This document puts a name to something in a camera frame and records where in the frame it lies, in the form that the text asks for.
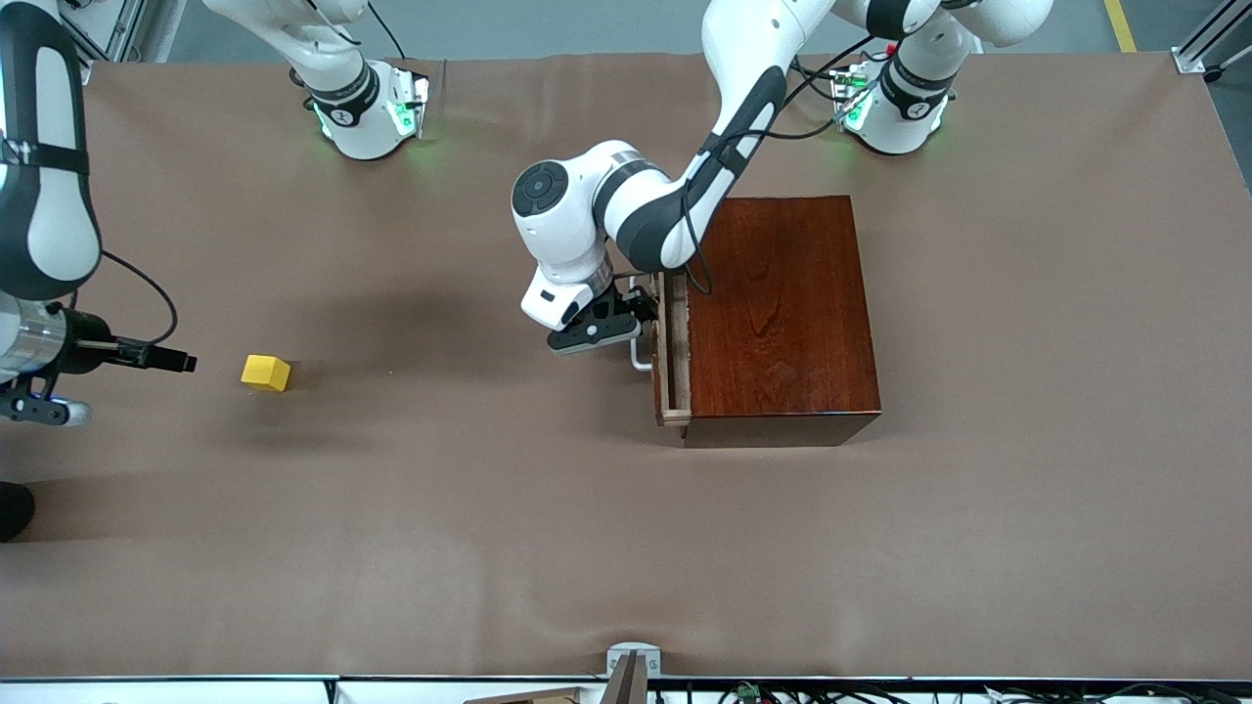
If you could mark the aluminium frame structure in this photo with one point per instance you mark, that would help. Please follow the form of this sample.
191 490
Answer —
122 29

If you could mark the yellow block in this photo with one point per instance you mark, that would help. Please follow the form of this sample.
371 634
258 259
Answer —
264 373

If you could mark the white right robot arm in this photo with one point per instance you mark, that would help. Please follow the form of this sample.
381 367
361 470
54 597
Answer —
49 147

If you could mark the black shoe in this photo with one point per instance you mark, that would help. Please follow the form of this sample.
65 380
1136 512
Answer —
12 510

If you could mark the brown table cover sheet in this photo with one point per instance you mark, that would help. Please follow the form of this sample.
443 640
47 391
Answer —
391 489

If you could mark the aluminium frame profile black foot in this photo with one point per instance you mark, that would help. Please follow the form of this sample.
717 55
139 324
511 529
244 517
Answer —
1198 54

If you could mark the yellow floor tape stripe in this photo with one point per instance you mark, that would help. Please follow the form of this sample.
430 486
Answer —
1120 24

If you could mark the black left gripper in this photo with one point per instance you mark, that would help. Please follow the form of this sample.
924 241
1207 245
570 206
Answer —
627 300

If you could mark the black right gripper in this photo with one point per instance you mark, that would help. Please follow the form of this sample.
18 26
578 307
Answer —
85 354

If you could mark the brown cardboard piece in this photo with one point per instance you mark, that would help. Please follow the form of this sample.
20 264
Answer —
538 697

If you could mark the dark red wooden cabinet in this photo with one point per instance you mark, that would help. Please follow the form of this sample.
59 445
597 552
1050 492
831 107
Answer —
782 323

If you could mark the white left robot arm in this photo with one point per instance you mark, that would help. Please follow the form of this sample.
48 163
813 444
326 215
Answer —
743 98

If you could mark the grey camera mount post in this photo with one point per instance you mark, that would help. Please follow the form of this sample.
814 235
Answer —
633 675

